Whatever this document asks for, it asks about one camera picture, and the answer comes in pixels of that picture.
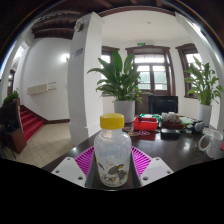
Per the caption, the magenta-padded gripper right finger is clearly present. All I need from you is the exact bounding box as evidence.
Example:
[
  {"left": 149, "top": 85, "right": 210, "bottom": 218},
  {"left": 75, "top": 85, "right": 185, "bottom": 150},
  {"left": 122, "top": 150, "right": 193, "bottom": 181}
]
[{"left": 128, "top": 145, "right": 175, "bottom": 190}]

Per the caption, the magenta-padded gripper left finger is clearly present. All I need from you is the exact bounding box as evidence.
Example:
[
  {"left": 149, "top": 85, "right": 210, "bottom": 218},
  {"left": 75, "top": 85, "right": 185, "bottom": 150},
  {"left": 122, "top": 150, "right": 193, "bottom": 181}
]
[{"left": 50, "top": 145, "right": 101, "bottom": 190}]

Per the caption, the yellow-capped clear drink bottle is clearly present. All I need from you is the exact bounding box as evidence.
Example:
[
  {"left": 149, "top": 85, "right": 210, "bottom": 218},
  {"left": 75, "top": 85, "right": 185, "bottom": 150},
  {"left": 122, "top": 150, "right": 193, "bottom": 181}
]
[{"left": 93, "top": 113, "right": 133, "bottom": 188}]

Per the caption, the printed paper leaflet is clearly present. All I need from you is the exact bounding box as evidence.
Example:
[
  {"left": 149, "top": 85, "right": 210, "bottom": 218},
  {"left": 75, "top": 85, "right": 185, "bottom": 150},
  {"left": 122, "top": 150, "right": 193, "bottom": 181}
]
[{"left": 121, "top": 125, "right": 152, "bottom": 138}]

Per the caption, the small black box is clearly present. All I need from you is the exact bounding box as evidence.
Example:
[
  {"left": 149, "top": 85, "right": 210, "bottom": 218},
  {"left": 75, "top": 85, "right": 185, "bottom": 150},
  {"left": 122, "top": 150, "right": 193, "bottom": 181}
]
[{"left": 160, "top": 128, "right": 181, "bottom": 140}]

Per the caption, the red plastic box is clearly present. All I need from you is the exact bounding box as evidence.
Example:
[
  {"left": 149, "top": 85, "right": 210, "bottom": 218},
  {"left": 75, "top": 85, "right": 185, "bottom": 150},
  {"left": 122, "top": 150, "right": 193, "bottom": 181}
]
[{"left": 132, "top": 115, "right": 159, "bottom": 132}]

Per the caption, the dark red box of white items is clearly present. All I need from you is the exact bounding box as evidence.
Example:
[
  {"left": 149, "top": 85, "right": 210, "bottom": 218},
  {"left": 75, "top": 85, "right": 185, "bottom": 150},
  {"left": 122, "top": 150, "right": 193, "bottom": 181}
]
[{"left": 160, "top": 111, "right": 184, "bottom": 130}]

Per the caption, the green white package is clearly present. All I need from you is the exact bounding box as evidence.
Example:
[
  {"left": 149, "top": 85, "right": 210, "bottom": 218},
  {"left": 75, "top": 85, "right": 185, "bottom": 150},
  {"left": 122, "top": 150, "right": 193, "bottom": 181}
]
[{"left": 139, "top": 113, "right": 163, "bottom": 122}]

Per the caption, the green notebook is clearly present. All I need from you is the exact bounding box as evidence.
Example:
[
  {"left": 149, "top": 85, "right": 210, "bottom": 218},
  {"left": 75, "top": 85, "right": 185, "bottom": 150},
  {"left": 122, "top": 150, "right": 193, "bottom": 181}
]
[{"left": 179, "top": 116, "right": 194, "bottom": 126}]

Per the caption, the red carpeted staircase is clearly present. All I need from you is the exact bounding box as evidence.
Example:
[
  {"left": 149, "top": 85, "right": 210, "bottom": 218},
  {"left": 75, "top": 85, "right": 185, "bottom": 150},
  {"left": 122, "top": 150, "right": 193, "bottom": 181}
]
[{"left": 19, "top": 106, "right": 45, "bottom": 142}]

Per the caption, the silver-headed microphone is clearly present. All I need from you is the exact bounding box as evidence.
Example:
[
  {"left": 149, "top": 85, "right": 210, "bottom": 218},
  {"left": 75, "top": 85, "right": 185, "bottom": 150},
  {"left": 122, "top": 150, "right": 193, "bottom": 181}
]
[{"left": 193, "top": 120, "right": 205, "bottom": 133}]

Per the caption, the dark wooden cabinet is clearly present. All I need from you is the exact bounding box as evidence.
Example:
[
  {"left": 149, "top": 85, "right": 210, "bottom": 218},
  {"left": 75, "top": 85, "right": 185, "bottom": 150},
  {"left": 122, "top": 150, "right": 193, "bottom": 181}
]
[{"left": 0, "top": 101, "right": 27, "bottom": 154}]

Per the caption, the white mug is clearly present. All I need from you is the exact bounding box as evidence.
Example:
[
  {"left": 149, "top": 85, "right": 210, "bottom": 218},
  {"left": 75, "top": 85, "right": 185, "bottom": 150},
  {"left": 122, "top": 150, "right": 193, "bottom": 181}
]
[{"left": 198, "top": 128, "right": 224, "bottom": 159}]

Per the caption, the black office chair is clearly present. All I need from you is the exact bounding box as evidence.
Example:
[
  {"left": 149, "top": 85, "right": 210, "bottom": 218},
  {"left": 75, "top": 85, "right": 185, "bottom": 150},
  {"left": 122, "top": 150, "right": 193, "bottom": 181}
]
[{"left": 147, "top": 95, "right": 179, "bottom": 115}]

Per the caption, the green plant in white pot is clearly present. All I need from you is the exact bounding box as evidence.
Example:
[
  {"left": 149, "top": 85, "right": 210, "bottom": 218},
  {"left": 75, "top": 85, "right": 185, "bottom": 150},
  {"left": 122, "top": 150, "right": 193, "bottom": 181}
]
[
  {"left": 87, "top": 49, "right": 145, "bottom": 124},
  {"left": 184, "top": 56, "right": 224, "bottom": 127}
]

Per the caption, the small green stairside plant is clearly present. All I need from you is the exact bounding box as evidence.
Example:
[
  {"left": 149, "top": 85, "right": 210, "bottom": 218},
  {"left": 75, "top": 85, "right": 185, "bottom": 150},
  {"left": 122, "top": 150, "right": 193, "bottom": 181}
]
[{"left": 2, "top": 89, "right": 21, "bottom": 107}]

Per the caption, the dark wooden glazed double door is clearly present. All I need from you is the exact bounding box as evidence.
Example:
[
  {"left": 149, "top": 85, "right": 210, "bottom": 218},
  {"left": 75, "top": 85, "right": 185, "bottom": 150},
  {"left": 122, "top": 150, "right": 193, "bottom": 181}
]
[{"left": 125, "top": 45, "right": 176, "bottom": 97}]

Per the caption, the white pillar sign plate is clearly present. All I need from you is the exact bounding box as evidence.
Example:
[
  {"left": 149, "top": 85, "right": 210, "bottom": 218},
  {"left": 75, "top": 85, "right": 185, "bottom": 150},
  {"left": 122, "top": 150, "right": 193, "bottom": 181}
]
[{"left": 70, "top": 48, "right": 84, "bottom": 60}]

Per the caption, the pillar-mounted emergency light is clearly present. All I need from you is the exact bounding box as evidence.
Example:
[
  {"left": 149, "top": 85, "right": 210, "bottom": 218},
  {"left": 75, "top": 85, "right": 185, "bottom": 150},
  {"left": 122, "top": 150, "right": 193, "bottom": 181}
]
[{"left": 73, "top": 20, "right": 85, "bottom": 33}]

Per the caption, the white wall radiator cover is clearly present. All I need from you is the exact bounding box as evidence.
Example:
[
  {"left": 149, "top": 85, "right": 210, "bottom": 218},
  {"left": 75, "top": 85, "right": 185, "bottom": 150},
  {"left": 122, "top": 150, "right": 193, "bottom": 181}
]
[{"left": 26, "top": 81, "right": 58, "bottom": 96}]

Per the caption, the glowing wall lamp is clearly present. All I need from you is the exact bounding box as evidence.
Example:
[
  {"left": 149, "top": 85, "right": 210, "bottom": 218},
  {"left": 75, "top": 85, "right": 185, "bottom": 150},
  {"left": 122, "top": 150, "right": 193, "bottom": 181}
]
[{"left": 59, "top": 53, "right": 71, "bottom": 64}]

